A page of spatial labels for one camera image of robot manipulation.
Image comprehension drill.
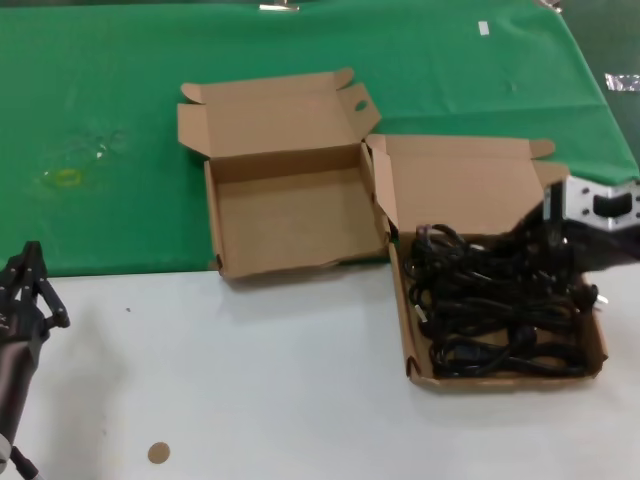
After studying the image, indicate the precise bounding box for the green table cloth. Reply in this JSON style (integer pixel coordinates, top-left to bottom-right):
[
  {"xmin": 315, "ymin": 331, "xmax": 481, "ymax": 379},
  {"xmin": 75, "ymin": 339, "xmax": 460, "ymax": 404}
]
[{"xmin": 0, "ymin": 0, "xmax": 640, "ymax": 280}]

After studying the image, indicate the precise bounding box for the round cardboard disc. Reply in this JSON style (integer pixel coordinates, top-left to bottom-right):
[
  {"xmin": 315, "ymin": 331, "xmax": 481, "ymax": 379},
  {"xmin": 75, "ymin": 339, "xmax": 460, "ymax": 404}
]
[{"xmin": 147, "ymin": 441, "xmax": 172, "ymax": 466}]

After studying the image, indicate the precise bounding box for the black power cable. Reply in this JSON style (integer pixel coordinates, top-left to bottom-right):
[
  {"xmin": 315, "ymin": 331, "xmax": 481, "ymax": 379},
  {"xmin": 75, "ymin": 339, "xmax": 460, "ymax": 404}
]
[
  {"xmin": 469, "ymin": 237, "xmax": 610, "ymax": 312},
  {"xmin": 418, "ymin": 292, "xmax": 587, "ymax": 347},
  {"xmin": 408, "ymin": 223, "xmax": 482, "ymax": 282},
  {"xmin": 429, "ymin": 324, "xmax": 595, "ymax": 380}
]

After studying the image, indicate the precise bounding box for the crumpled silver foil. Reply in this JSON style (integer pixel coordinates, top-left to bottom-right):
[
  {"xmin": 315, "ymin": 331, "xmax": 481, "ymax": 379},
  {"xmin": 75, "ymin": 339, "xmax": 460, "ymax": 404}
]
[{"xmin": 604, "ymin": 72, "xmax": 640, "ymax": 93}]

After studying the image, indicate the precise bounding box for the brown cardboard box oval hole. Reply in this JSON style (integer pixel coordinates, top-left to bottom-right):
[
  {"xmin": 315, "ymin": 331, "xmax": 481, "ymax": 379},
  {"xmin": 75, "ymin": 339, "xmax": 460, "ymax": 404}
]
[{"xmin": 177, "ymin": 68, "xmax": 394, "ymax": 282}]

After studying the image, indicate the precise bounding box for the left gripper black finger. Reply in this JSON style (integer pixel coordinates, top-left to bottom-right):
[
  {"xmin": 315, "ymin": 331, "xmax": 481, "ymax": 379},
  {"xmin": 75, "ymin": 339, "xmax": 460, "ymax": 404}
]
[
  {"xmin": 0, "ymin": 240, "xmax": 45, "ymax": 302},
  {"xmin": 28, "ymin": 276, "xmax": 72, "ymax": 331}
]

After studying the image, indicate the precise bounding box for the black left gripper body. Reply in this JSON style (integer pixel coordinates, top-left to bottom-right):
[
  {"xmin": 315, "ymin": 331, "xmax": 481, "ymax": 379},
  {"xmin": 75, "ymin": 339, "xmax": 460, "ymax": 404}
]
[{"xmin": 0, "ymin": 288, "xmax": 52, "ymax": 352}]

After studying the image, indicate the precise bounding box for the brown cardboard box round hole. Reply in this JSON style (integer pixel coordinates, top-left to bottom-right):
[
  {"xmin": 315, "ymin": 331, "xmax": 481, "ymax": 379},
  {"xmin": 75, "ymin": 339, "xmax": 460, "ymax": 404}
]
[{"xmin": 366, "ymin": 133, "xmax": 610, "ymax": 396}]

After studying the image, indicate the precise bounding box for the yellow ring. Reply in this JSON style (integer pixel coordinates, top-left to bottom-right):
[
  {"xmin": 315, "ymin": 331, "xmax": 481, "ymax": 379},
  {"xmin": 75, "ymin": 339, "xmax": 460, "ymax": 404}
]
[{"xmin": 54, "ymin": 168, "xmax": 85, "ymax": 188}]

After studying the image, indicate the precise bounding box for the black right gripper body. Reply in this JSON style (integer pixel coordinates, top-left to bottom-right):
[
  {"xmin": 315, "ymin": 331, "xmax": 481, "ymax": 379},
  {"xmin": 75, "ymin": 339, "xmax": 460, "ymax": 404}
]
[{"xmin": 499, "ymin": 198, "xmax": 640, "ymax": 274}]

